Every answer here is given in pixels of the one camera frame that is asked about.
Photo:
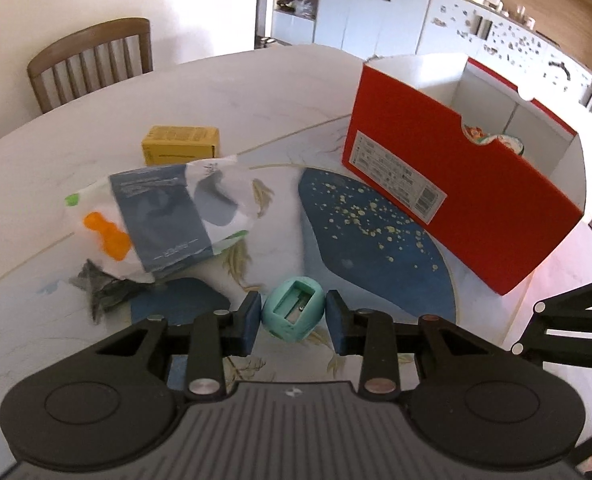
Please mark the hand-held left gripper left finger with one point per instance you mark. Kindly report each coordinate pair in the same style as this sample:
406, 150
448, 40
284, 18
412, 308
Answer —
250, 324

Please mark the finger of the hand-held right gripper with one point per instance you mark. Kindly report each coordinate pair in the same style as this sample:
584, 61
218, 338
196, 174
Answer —
576, 345

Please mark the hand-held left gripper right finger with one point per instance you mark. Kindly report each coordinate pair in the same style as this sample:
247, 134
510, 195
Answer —
337, 326

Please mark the teal pencil sharpener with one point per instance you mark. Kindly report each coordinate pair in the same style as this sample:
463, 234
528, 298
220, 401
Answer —
293, 310

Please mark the red cardboard box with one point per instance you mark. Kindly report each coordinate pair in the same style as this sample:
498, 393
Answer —
426, 170

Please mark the white and blue plastic packet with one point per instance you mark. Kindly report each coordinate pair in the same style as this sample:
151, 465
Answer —
160, 210

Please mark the dark crumpled wrapper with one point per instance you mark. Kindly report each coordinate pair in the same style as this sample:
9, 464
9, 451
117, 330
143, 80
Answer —
105, 290

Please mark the small yellow box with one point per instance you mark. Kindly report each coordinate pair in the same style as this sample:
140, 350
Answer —
180, 146

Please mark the colourful snack packet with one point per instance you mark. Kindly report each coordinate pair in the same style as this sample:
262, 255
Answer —
501, 139

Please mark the low white cabinet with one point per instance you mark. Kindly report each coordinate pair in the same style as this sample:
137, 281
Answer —
293, 27

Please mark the white cabinet with stickers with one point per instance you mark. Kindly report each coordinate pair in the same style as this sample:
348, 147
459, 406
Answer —
526, 45

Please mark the wooden slatted chair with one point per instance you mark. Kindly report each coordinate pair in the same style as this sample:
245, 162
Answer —
85, 60

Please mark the tall white cabinet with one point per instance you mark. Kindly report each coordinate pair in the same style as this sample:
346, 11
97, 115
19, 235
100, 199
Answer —
371, 10

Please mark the bags on low cabinet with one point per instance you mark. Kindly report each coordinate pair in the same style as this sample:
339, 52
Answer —
298, 4

